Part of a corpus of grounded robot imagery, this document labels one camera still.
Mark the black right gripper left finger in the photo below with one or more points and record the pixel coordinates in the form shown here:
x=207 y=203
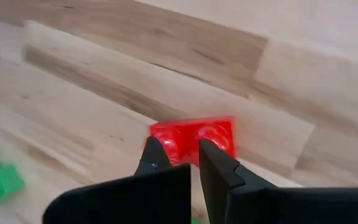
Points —
x=135 y=199

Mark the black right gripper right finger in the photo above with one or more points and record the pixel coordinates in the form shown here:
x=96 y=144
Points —
x=259 y=205

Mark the red two-stud block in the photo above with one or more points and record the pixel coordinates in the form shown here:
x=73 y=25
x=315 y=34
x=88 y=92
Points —
x=182 y=133

